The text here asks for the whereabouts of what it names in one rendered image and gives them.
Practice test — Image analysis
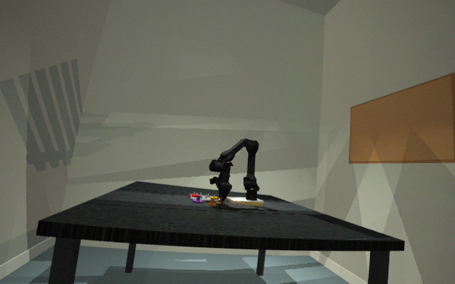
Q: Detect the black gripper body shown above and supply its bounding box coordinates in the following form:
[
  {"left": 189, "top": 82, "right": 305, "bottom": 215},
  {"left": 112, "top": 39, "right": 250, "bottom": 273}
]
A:
[{"left": 216, "top": 173, "right": 232, "bottom": 190}]

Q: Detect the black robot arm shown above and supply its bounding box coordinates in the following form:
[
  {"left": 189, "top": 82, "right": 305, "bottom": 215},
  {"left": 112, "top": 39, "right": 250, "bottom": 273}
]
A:
[{"left": 209, "top": 139, "right": 260, "bottom": 200}]

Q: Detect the purple gear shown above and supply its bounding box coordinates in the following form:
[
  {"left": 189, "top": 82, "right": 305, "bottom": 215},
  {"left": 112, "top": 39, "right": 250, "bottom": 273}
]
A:
[{"left": 192, "top": 195, "right": 203, "bottom": 203}]

